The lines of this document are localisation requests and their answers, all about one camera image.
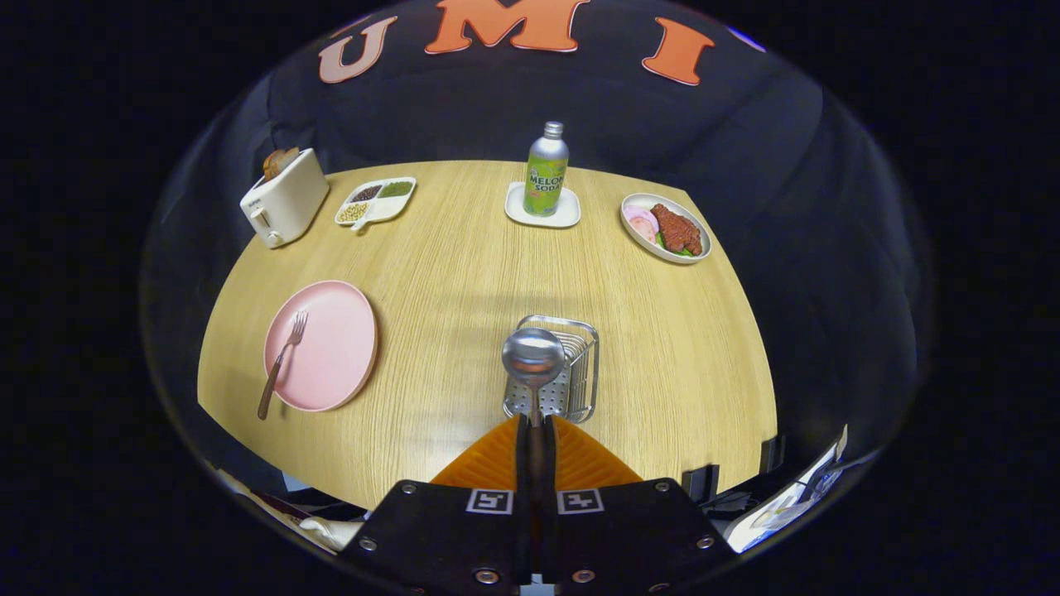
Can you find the pile of yellow beans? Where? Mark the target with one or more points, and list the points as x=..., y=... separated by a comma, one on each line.
x=354, y=213

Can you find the pile of dark beans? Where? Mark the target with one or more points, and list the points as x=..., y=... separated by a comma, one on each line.
x=366, y=193

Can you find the black backdrop cloth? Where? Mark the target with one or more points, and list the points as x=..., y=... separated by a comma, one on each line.
x=464, y=108

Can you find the white toaster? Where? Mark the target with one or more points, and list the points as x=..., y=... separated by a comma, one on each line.
x=290, y=203

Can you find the black table clamp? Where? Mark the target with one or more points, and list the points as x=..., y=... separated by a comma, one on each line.
x=771, y=454
x=700, y=484

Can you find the pile of green beans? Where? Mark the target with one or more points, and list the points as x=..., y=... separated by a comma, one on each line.
x=396, y=189

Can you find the green vegetable leaf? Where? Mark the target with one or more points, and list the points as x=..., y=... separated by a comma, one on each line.
x=660, y=241

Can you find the white cloth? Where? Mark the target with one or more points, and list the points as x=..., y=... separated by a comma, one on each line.
x=335, y=531

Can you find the white square coaster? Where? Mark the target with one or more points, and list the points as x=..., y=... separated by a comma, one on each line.
x=517, y=213

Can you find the pink plate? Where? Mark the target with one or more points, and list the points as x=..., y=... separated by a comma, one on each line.
x=331, y=356

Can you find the toast slice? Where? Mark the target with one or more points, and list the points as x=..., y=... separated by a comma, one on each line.
x=271, y=165
x=287, y=159

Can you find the brown meat piece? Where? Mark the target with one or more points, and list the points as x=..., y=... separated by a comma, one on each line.
x=677, y=230

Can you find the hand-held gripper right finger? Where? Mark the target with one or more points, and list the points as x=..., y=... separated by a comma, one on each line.
x=549, y=472

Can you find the green soda bottle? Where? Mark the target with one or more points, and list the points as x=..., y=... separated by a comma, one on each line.
x=545, y=182

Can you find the pink ham slices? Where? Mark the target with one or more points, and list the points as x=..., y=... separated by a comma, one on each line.
x=640, y=223

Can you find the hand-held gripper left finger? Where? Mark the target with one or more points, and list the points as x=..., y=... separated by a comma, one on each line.
x=522, y=463

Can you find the white round food plate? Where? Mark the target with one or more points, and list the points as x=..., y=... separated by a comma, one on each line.
x=639, y=201

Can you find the white divided dish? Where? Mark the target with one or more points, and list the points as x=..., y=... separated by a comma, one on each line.
x=389, y=207

